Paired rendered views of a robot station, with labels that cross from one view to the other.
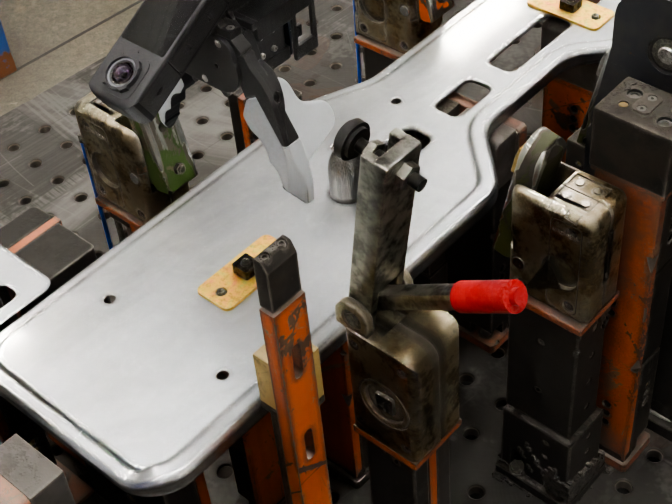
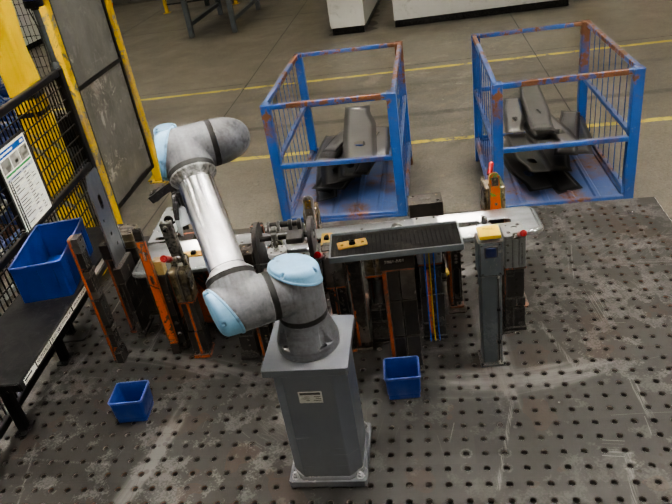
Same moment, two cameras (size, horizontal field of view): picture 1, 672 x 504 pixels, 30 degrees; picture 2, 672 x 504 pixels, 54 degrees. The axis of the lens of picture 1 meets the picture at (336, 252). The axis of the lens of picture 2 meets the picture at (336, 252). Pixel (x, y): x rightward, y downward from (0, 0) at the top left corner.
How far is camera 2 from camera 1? 1.82 m
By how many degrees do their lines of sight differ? 42
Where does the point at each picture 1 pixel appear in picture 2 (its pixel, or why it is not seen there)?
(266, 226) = not seen: hidden behind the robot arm
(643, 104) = (244, 247)
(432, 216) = not seen: hidden behind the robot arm
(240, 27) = (174, 193)
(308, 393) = (149, 266)
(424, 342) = (175, 271)
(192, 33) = (163, 190)
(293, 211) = not seen: hidden behind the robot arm
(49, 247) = (187, 236)
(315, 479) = (156, 291)
